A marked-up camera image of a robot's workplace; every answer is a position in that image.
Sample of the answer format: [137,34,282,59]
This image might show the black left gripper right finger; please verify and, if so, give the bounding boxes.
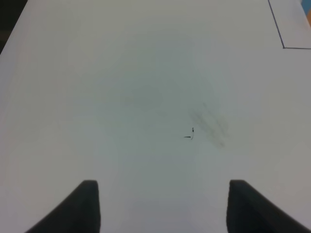
[226,180,310,233]

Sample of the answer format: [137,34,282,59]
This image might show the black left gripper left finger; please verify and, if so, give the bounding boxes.
[27,180,101,233]

